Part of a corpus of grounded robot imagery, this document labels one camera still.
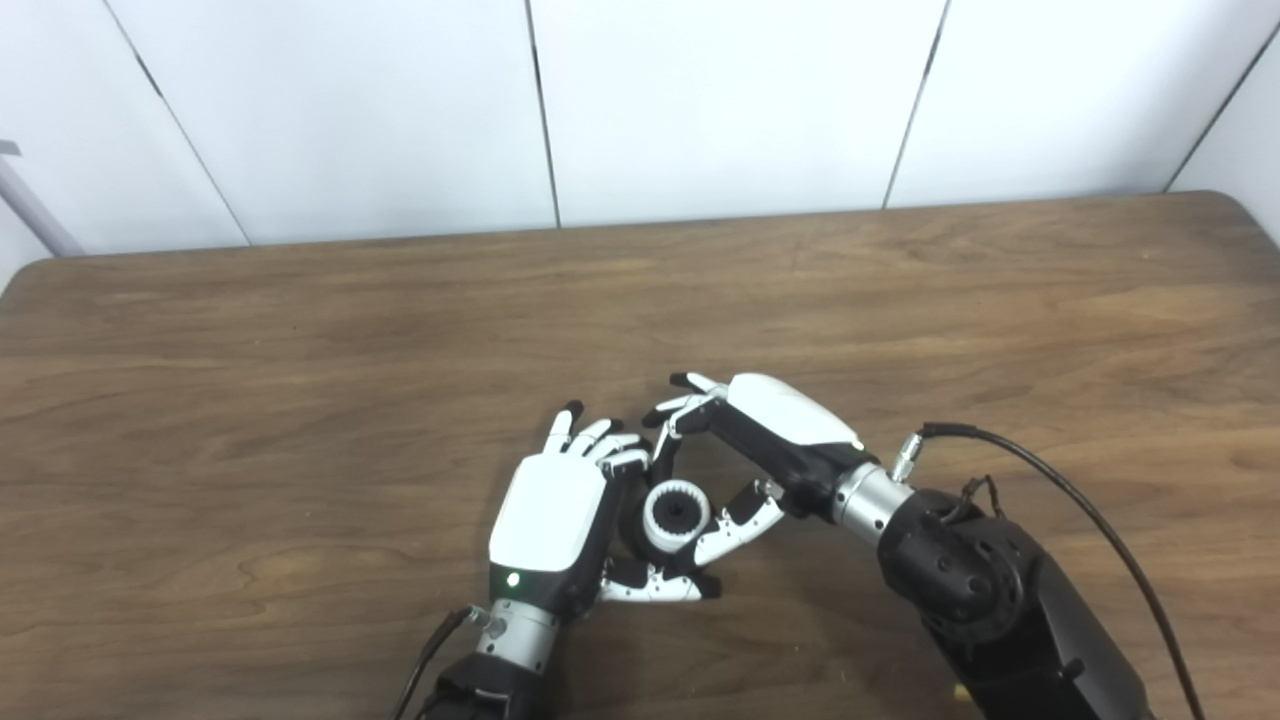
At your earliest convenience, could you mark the round black part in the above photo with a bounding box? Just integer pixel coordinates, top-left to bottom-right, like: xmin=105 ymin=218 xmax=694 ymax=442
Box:
xmin=618 ymin=476 xmax=717 ymax=573

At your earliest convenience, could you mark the grey wall post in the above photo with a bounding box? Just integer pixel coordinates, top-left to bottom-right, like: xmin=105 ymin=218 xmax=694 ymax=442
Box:
xmin=0 ymin=139 xmax=87 ymax=259

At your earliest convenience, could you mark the white ring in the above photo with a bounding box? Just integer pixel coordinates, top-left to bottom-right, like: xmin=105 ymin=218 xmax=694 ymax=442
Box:
xmin=640 ymin=478 xmax=714 ymax=555

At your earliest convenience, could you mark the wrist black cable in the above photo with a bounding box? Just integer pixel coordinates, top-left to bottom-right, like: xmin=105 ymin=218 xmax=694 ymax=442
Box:
xmin=889 ymin=421 xmax=1207 ymax=720
xmin=391 ymin=604 xmax=497 ymax=720

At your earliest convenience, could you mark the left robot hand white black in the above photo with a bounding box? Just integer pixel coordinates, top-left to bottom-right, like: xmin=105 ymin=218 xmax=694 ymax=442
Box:
xmin=486 ymin=400 xmax=724 ymax=618

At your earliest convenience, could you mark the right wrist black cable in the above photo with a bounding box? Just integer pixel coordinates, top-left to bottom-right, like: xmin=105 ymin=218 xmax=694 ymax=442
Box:
xmin=889 ymin=421 xmax=1207 ymax=720

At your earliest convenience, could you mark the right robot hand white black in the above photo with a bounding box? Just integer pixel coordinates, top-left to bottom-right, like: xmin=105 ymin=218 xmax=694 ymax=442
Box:
xmin=640 ymin=371 xmax=872 ymax=572

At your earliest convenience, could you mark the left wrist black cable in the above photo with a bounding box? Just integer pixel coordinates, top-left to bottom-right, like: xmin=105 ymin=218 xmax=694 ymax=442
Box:
xmin=391 ymin=604 xmax=497 ymax=720

